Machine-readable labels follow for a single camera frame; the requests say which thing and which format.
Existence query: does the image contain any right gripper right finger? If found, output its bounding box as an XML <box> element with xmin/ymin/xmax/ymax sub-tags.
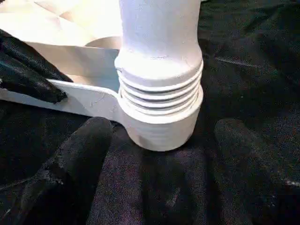
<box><xmin>206</xmin><ymin>117</ymin><xmax>300</xmax><ymax>225</ymax></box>

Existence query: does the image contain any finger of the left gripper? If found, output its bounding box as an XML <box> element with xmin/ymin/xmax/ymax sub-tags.
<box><xmin>0</xmin><ymin>51</ymin><xmax>68</xmax><ymax>105</ymax></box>
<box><xmin>0</xmin><ymin>29</ymin><xmax>75</xmax><ymax>84</ymax></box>

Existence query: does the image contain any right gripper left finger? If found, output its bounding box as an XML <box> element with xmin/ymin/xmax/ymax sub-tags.
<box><xmin>0</xmin><ymin>116</ymin><xmax>114</xmax><ymax>225</ymax></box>

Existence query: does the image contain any white plastic table top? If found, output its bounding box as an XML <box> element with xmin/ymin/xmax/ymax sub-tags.
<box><xmin>0</xmin><ymin>0</ymin><xmax>204</xmax><ymax>152</ymax></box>

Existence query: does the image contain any white plastic table leg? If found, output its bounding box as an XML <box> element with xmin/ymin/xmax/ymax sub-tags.
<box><xmin>114</xmin><ymin>0</ymin><xmax>204</xmax><ymax>117</ymax></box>

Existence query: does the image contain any black mat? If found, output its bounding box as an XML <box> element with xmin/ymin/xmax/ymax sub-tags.
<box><xmin>0</xmin><ymin>0</ymin><xmax>300</xmax><ymax>225</ymax></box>

